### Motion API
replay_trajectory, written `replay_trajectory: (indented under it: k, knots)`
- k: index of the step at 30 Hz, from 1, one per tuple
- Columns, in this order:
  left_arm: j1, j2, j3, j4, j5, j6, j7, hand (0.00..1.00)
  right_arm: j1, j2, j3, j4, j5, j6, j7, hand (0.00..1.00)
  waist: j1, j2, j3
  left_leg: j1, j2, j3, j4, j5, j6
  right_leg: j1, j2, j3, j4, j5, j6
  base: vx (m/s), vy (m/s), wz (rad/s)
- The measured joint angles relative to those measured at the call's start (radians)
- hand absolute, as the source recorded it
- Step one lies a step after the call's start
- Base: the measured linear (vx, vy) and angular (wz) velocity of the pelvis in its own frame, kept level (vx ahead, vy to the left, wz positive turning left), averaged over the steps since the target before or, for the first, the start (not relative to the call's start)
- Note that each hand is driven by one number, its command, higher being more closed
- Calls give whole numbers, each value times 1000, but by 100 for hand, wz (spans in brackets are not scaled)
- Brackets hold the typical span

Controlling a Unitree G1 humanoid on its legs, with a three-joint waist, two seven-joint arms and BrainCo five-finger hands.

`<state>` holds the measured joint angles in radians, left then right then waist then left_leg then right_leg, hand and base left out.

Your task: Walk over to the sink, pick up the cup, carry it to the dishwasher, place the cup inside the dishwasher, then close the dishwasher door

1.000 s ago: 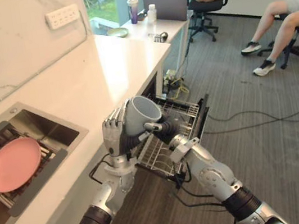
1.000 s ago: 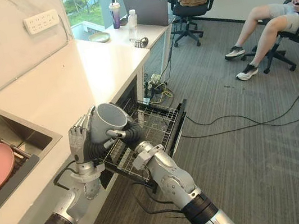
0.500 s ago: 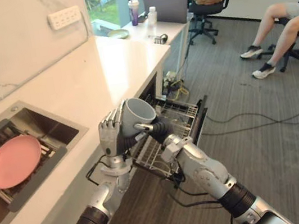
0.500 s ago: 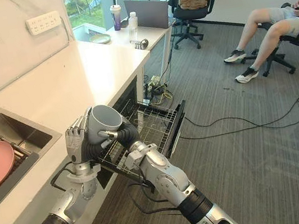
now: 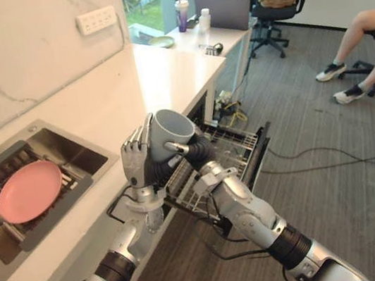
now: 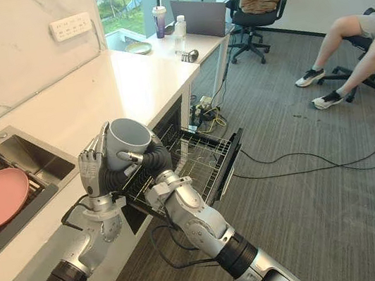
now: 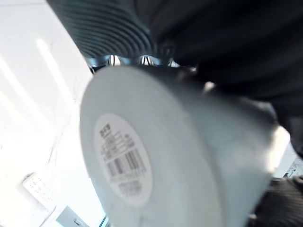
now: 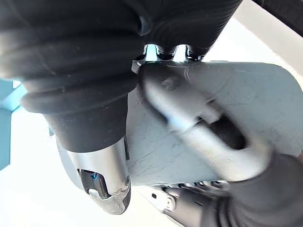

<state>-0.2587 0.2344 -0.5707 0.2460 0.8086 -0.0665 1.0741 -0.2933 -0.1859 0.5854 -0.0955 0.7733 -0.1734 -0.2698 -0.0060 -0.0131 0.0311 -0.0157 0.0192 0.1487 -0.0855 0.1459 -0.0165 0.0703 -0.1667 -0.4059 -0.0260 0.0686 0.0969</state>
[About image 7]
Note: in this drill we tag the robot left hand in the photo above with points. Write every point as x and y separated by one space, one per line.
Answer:
225 35

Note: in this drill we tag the white dotted wall device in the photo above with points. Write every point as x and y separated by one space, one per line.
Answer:
38 189

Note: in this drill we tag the white cup with barcode label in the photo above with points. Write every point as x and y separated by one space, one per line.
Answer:
170 123

